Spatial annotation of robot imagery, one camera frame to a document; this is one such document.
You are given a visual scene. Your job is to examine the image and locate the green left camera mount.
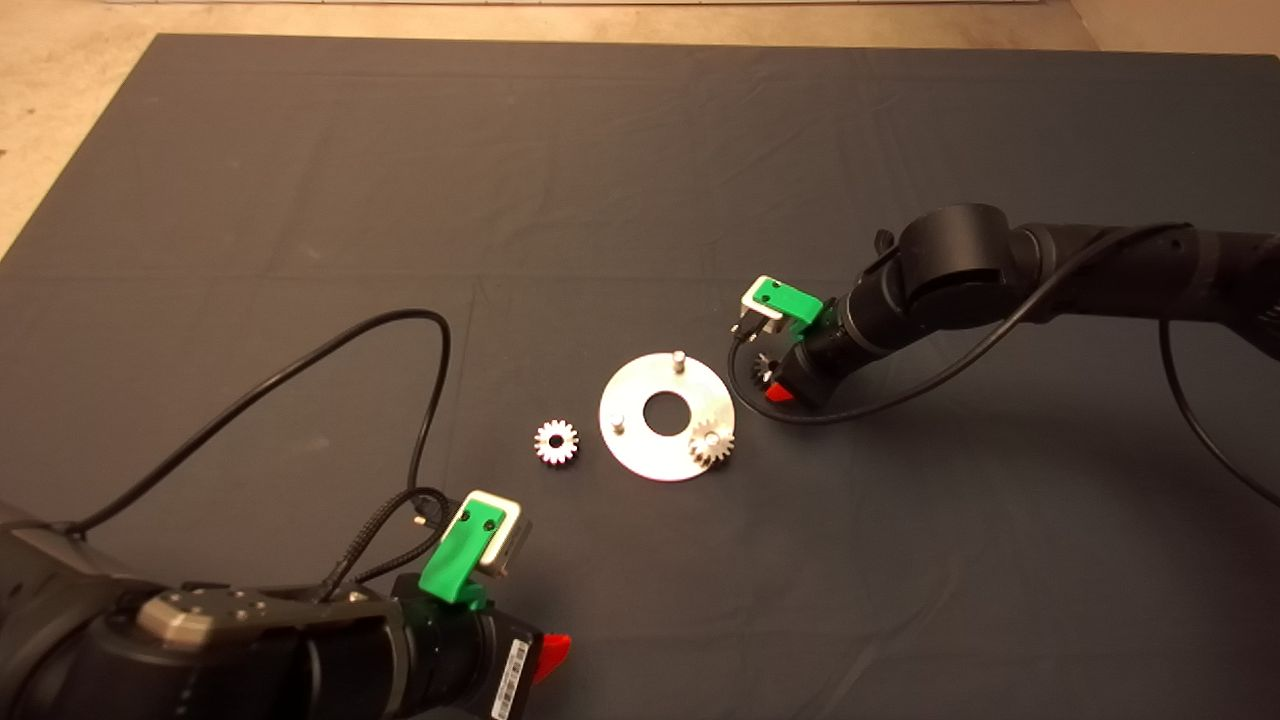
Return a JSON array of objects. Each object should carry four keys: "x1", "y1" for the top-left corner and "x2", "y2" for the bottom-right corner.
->
[{"x1": 418, "y1": 500, "x2": 506, "y2": 607}]

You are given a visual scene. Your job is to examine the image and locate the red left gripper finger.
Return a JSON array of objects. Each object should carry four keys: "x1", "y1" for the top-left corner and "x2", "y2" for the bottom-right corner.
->
[{"x1": 533, "y1": 633, "x2": 573, "y2": 686}]

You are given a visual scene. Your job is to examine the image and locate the braided black left arm cable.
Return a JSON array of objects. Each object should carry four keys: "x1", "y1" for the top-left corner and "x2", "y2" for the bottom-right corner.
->
[{"x1": 318, "y1": 487, "x2": 451, "y2": 601}]

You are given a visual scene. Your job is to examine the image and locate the green right camera mount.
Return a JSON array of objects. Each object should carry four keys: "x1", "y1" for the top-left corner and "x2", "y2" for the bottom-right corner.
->
[{"x1": 752, "y1": 280, "x2": 829, "y2": 333}]

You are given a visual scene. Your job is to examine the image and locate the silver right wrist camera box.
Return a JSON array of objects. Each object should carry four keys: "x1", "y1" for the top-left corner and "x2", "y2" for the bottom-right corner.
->
[{"x1": 733, "y1": 275, "x2": 791, "y2": 341}]

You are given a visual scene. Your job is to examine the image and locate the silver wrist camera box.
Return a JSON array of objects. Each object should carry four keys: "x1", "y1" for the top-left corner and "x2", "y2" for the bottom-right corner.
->
[
  {"x1": 733, "y1": 275, "x2": 791, "y2": 341},
  {"x1": 415, "y1": 490, "x2": 533, "y2": 579}
]

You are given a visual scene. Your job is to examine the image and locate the dark grey table cloth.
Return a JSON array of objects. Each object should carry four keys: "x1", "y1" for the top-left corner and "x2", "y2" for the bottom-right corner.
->
[{"x1": 0, "y1": 32, "x2": 1280, "y2": 720}]

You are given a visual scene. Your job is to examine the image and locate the round metal carrier plate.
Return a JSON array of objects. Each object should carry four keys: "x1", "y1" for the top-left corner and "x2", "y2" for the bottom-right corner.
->
[{"x1": 598, "y1": 350, "x2": 737, "y2": 483}]

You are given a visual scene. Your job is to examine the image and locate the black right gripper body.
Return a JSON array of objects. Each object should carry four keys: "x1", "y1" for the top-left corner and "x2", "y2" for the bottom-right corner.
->
[{"x1": 775, "y1": 300, "x2": 861, "y2": 406}]

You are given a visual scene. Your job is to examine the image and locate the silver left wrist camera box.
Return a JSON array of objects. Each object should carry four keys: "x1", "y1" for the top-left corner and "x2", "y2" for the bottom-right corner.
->
[{"x1": 415, "y1": 490, "x2": 533, "y2": 579}]

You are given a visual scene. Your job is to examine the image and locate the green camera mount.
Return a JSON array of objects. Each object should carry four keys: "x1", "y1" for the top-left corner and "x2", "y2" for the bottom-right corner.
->
[
  {"x1": 418, "y1": 500, "x2": 506, "y2": 607},
  {"x1": 752, "y1": 280, "x2": 829, "y2": 333}
]

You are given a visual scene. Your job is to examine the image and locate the bright steel planetary gear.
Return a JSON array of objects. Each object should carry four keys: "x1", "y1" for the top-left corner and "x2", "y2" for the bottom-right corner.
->
[{"x1": 535, "y1": 419, "x2": 581, "y2": 467}]

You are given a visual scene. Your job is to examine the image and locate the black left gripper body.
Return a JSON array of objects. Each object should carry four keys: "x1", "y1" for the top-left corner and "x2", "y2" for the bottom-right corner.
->
[{"x1": 390, "y1": 573, "x2": 543, "y2": 719}]

